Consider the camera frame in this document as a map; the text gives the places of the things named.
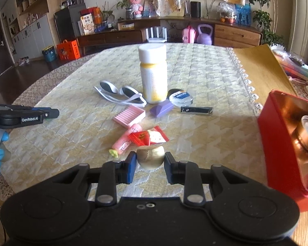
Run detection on black speaker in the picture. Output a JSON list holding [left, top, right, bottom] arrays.
[[190, 1, 201, 18]]

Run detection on large green houseplant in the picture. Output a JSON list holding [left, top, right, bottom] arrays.
[[246, 0, 291, 47]]

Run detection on gold round ball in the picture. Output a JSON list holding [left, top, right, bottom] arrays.
[[137, 145, 166, 171]]

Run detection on pile of colourful bags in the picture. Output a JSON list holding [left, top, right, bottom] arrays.
[[271, 44, 308, 82]]

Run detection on quilted yellow table mat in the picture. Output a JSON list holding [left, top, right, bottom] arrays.
[[0, 42, 269, 211]]

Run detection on wooden tv cabinet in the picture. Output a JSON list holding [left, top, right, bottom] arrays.
[[76, 17, 263, 55]]

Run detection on black nail clipper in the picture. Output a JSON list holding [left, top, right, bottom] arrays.
[[180, 106, 214, 116]]

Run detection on pink cartoon tube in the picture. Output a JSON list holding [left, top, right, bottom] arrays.
[[108, 123, 142, 158]]

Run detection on dark wooden door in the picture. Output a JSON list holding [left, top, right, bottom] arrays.
[[0, 15, 14, 79]]

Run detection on small potted green plant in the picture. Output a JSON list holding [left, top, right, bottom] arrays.
[[100, 1, 116, 28]]

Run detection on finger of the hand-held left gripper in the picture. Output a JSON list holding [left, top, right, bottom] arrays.
[[42, 108, 60, 120], [13, 105, 52, 111]]

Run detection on purple eraser block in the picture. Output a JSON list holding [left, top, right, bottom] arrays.
[[149, 100, 174, 118]]

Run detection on white sunglasses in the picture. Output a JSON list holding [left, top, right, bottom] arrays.
[[93, 80, 147, 108]]

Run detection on pink small bag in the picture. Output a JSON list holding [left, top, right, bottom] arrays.
[[182, 25, 197, 44]]

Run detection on white wall cabinets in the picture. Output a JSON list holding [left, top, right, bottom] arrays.
[[0, 0, 55, 60]]

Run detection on red white candy packet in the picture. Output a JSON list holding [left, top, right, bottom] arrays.
[[146, 126, 170, 144]]

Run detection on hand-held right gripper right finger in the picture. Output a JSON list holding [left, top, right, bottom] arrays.
[[164, 152, 248, 207]]

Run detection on pink doll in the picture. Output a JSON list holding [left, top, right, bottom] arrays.
[[127, 0, 144, 18]]

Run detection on small glass bottle black cap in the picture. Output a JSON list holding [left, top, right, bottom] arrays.
[[167, 89, 194, 107]]

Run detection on white router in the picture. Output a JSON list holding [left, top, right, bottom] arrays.
[[145, 27, 168, 43]]

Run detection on red tin box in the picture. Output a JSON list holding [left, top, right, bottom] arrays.
[[257, 90, 308, 212]]

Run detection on pink ribbed tray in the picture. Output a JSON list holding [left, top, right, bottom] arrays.
[[113, 105, 146, 128]]

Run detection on potted orchid plant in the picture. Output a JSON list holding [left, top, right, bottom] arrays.
[[116, 0, 135, 19]]

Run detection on purple kettlebell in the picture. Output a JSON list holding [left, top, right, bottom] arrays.
[[196, 24, 213, 46]]

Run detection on white bottle yellow label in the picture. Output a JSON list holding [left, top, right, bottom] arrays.
[[138, 43, 168, 105]]

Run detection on black cabinet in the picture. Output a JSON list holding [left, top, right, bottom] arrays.
[[54, 3, 87, 46]]

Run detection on clear plastic fruit bag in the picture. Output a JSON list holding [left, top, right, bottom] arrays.
[[217, 2, 237, 23]]

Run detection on orange carton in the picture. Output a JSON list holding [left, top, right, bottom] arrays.
[[92, 7, 103, 25]]

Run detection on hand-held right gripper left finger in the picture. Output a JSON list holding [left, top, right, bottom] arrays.
[[51, 152, 138, 208]]

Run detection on orange gift box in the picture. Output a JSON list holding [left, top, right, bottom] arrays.
[[57, 39, 81, 61]]

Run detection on teal waste bin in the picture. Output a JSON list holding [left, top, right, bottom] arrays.
[[42, 45, 56, 63]]

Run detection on printed cereal bag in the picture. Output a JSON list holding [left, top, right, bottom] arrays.
[[80, 14, 95, 36]]

